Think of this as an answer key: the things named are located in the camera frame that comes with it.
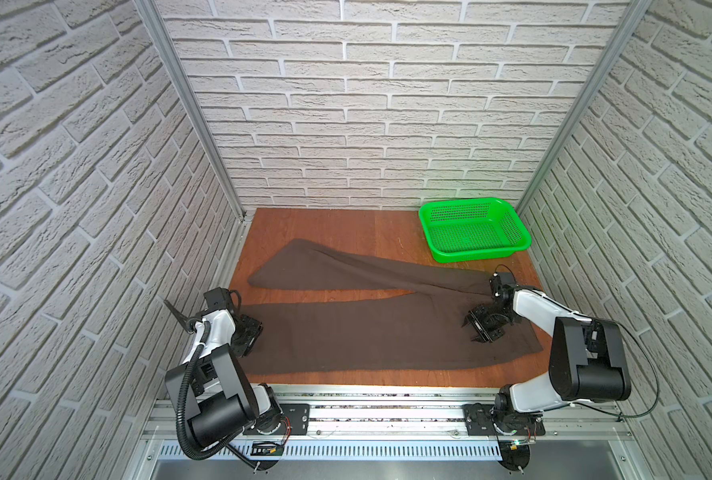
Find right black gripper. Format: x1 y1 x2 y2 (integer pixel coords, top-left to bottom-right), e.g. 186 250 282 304
463 303 517 343

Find brown trousers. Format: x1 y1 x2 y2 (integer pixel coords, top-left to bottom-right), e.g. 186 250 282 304
242 239 543 375

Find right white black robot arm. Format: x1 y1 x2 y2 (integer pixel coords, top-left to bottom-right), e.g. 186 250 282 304
463 272 632 435

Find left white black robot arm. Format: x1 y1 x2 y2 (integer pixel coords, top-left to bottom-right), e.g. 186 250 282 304
165 288 285 460

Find green plastic basket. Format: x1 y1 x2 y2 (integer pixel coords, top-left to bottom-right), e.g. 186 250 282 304
418 198 532 263

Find small black electronics box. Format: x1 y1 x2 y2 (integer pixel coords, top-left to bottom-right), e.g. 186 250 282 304
251 441 285 457

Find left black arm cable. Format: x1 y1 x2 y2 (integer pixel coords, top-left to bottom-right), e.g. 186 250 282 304
162 298 255 472

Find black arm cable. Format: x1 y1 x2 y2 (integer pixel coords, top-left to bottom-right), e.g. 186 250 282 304
162 298 255 472
571 323 661 420

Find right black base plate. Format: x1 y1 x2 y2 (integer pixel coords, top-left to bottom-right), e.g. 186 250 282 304
462 403 546 438

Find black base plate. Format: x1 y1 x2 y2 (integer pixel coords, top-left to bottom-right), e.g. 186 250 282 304
244 403 311 438
462 403 546 438

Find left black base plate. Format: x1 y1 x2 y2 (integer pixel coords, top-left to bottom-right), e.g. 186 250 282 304
244 403 311 438

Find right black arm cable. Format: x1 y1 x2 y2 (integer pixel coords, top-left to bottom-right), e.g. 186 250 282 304
571 323 661 420

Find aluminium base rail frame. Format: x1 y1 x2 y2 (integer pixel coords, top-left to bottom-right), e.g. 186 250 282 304
119 385 652 479

